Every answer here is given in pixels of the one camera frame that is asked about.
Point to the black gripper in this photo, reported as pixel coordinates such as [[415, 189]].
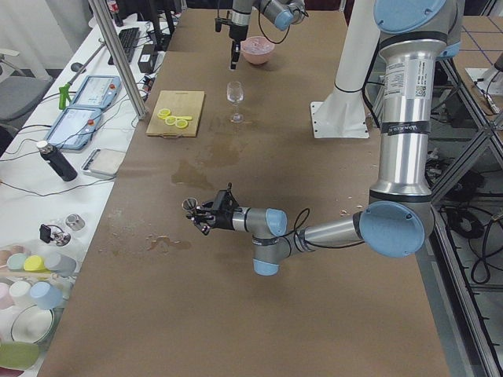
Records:
[[236, 33], [225, 222]]

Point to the lemon slice upper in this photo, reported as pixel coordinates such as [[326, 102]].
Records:
[[163, 113]]

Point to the teach pendant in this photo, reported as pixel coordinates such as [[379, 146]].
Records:
[[97, 91], [74, 128]]

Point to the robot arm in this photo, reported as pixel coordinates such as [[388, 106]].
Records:
[[282, 14], [411, 36]]

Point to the blue cup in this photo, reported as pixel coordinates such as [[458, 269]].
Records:
[[45, 295]]

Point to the bamboo cutting board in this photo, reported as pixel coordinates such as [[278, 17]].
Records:
[[180, 103]]

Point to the lemon slice lower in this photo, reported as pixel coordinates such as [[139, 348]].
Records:
[[181, 124]]

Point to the aluminium frame post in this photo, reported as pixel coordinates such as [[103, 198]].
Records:
[[108, 31]]

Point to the lemon slice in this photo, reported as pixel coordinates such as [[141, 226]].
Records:
[[171, 120], [163, 113], [181, 124]]

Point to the green grabber tool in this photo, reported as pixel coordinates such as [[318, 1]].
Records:
[[64, 96]]

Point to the steel weight cylinder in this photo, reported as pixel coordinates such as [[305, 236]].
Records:
[[75, 222]]

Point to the yellow cup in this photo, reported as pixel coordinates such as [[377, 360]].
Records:
[[35, 264]]

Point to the lower teach pendant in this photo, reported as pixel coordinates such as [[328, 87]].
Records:
[[74, 128]]

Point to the upper teach pendant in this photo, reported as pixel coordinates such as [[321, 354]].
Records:
[[97, 91]]

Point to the clear ice cubes pile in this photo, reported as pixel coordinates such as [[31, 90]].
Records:
[[257, 45]]

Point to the pink bowl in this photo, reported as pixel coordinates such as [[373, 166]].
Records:
[[256, 59]]

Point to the black keyboard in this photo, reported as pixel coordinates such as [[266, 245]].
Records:
[[129, 38]]

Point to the steel double jigger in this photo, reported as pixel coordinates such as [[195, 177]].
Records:
[[190, 206]]

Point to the white plate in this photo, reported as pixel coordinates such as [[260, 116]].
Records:
[[33, 325]]

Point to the black water bottle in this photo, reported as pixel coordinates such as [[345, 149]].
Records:
[[54, 157]]

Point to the white scale tray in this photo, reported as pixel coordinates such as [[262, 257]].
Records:
[[103, 163]]

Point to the lemon slice middle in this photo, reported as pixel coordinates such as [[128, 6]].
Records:
[[171, 120]]

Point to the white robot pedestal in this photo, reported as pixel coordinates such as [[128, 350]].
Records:
[[342, 113]]

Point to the clear wine glass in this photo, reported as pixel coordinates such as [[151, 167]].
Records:
[[235, 95]]

